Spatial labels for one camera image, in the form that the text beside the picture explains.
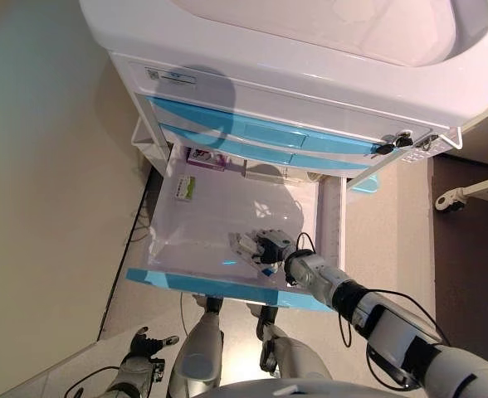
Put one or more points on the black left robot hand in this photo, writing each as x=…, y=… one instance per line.
x=144, y=344

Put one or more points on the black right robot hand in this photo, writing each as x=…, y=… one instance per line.
x=275, y=246

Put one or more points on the blue white cart drawer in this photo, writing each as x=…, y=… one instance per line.
x=211, y=288
x=260, y=153
x=277, y=132

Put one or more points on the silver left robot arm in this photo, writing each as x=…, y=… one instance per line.
x=134, y=371

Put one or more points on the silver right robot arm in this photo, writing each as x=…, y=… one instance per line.
x=393, y=327

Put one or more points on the green white medicine box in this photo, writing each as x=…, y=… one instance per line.
x=185, y=188

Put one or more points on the purple medicine box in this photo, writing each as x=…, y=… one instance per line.
x=206, y=159

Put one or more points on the silver left robot leg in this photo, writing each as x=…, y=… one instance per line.
x=196, y=348

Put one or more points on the silver robot leg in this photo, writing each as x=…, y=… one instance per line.
x=196, y=348
x=298, y=356

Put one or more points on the white bin blue lid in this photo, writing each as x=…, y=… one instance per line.
x=366, y=184

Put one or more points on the silver right robot leg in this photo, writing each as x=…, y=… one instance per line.
x=298, y=356

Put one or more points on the grey robot torso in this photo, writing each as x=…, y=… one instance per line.
x=310, y=389

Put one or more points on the black key bunch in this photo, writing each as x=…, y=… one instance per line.
x=395, y=143

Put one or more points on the white blue medical cart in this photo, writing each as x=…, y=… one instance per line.
x=269, y=83

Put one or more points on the white perforated basket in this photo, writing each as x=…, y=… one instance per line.
x=418, y=155

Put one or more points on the metal cart side latch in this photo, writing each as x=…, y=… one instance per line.
x=428, y=143

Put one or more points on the cart label sticker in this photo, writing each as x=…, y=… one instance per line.
x=171, y=77

